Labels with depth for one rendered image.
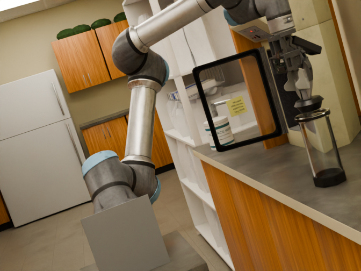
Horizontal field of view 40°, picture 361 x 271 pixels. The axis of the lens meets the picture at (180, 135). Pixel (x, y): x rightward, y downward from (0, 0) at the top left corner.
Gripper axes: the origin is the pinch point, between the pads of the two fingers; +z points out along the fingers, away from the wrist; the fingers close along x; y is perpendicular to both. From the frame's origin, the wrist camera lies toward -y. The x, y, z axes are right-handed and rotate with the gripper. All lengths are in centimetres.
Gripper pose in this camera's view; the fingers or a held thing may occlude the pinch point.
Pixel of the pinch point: (306, 93)
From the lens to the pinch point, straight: 157.2
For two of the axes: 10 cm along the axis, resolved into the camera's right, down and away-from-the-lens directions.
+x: 4.5, -0.1, -8.9
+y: -8.4, 3.4, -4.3
